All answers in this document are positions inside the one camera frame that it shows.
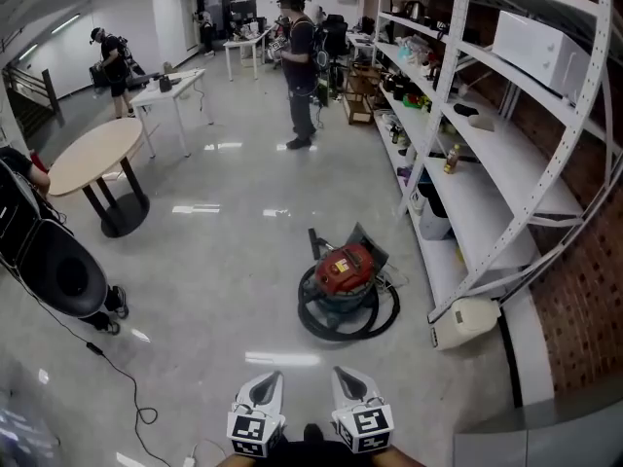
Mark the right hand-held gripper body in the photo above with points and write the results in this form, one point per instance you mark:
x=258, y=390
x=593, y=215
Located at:
x=365, y=428

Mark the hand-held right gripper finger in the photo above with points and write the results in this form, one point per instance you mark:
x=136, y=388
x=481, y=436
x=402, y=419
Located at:
x=340, y=399
x=375, y=392

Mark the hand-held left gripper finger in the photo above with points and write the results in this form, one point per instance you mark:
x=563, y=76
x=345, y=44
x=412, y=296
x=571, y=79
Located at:
x=245, y=392
x=280, y=399

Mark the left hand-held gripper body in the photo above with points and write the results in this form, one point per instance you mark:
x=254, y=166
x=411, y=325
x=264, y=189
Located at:
x=250, y=431

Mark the person's right forearm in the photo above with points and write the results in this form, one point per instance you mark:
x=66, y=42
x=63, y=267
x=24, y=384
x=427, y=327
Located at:
x=404, y=459

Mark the person's left forearm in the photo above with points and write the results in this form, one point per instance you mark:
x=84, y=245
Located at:
x=238, y=461

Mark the red canister vacuum cleaner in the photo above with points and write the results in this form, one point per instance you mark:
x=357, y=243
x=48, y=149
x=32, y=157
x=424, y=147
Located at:
x=384, y=319

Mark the person's legs black trousers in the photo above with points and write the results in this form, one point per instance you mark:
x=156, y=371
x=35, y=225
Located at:
x=316, y=455

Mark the white plug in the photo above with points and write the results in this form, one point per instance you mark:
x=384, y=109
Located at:
x=189, y=461

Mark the cream countertop appliance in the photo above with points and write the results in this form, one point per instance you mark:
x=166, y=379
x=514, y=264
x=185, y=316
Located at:
x=467, y=319

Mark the grey plastic cover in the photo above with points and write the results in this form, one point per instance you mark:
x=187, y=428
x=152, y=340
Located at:
x=372, y=248

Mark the black floor nozzle with wand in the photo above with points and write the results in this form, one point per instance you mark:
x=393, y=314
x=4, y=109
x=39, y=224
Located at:
x=314, y=241

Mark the white bin with black liner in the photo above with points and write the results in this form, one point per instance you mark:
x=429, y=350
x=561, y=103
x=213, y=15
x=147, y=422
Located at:
x=430, y=224

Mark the purple bag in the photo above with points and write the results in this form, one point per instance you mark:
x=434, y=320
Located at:
x=405, y=173

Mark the brown drink bottle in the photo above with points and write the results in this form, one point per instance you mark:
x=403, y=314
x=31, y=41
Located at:
x=451, y=162

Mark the round table with black base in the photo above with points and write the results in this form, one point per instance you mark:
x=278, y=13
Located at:
x=92, y=154

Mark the grey roll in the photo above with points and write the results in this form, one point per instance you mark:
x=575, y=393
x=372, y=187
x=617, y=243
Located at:
x=482, y=123

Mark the colourful toy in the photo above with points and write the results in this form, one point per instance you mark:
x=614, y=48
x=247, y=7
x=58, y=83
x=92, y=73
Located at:
x=416, y=101

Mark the black cloth pad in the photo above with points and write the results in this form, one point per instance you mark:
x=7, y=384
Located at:
x=466, y=110

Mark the wooden rack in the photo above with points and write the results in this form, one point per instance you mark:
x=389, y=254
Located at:
x=362, y=85

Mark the white desk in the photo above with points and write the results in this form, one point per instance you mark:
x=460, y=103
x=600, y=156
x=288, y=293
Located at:
x=151, y=96
x=243, y=42

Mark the black stair railing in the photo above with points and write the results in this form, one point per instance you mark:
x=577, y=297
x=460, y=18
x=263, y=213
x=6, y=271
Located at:
x=51, y=95

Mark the black office chair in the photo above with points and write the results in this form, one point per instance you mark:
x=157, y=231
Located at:
x=336, y=34

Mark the white microwave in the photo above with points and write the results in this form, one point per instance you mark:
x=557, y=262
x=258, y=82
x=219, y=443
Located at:
x=535, y=51

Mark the metal kettle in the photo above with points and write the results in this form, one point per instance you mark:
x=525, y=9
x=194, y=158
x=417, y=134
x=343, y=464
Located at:
x=414, y=12

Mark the long ceiling light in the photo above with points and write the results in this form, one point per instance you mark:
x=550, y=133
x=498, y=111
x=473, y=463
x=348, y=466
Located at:
x=65, y=23

